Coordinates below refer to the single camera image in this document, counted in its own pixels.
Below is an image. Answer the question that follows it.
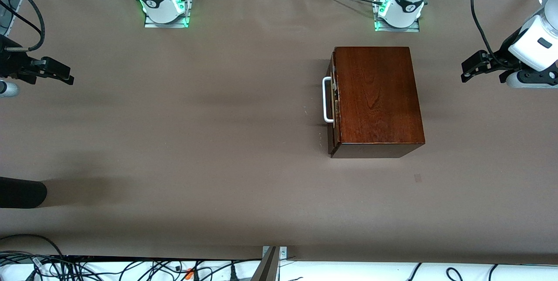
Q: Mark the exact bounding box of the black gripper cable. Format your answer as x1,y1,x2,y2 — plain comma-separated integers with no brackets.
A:
470,0,509,62

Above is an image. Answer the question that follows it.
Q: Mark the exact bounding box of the thick black cable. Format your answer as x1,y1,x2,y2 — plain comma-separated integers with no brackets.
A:
0,0,46,52

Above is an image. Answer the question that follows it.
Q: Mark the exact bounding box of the dark brown wooden cabinet box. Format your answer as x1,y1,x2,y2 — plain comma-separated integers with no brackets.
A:
328,46,425,159

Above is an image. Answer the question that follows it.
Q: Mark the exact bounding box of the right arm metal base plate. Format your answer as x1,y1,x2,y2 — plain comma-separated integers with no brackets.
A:
144,0,191,29

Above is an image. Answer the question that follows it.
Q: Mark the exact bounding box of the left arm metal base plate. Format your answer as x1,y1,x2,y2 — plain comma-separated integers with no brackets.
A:
374,0,422,33

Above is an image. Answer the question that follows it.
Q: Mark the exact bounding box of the brown table cover sheet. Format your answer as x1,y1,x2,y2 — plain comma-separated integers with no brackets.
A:
0,0,558,265

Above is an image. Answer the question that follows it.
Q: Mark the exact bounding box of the black cylindrical object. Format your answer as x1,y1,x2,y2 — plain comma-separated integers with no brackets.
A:
0,176,48,209

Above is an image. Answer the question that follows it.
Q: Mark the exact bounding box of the wooden drawer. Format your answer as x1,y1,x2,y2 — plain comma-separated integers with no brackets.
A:
328,51,342,156

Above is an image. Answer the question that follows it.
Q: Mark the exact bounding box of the silver metal bracket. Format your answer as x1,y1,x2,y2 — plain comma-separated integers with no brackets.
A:
262,246,288,260

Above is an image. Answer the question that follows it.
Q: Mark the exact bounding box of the grey metal strut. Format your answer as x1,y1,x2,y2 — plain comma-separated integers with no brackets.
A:
252,247,280,281

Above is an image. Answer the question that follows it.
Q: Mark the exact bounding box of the white drawer handle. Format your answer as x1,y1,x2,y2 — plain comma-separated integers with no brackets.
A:
322,76,335,123

